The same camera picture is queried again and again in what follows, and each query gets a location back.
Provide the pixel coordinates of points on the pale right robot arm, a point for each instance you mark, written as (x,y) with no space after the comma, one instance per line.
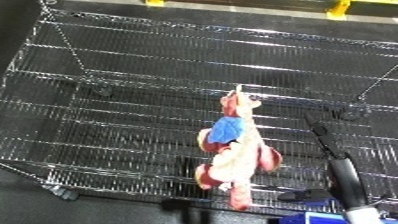
(366,216)

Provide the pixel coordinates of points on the pink soft toy blue shirt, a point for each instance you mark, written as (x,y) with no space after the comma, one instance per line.
(240,160)

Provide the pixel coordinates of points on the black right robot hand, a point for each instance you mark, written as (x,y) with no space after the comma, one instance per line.
(346,180)

